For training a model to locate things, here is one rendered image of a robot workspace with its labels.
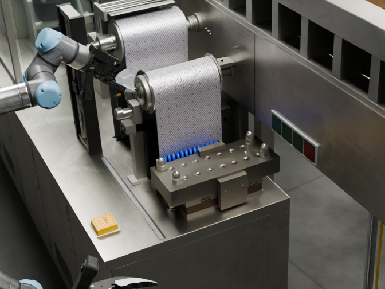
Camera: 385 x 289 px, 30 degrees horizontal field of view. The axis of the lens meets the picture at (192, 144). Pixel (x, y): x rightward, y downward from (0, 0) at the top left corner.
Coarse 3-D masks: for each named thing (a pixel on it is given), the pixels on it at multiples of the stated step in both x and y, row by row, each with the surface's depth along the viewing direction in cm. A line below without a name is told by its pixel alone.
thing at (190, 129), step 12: (204, 108) 239; (216, 108) 241; (156, 120) 233; (168, 120) 235; (180, 120) 237; (192, 120) 239; (204, 120) 241; (216, 120) 243; (168, 132) 237; (180, 132) 239; (192, 132) 241; (204, 132) 244; (216, 132) 246; (168, 144) 239; (180, 144) 241; (192, 144) 244; (204, 144) 246
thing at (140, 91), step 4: (136, 84) 232; (140, 84) 230; (140, 88) 230; (136, 92) 235; (140, 92) 231; (136, 96) 236; (140, 96) 232; (144, 96) 229; (140, 100) 233; (144, 100) 230
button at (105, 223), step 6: (102, 216) 231; (108, 216) 231; (96, 222) 229; (102, 222) 229; (108, 222) 228; (114, 222) 228; (96, 228) 226; (102, 228) 226; (108, 228) 227; (114, 228) 228; (102, 234) 227
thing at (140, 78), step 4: (136, 76) 232; (140, 76) 230; (136, 80) 233; (140, 80) 229; (144, 80) 228; (144, 84) 228; (144, 88) 228; (148, 88) 228; (144, 92) 229; (148, 92) 228; (148, 96) 228; (148, 100) 228; (140, 104) 236; (144, 104) 234; (148, 104) 229; (144, 108) 233; (148, 108) 231
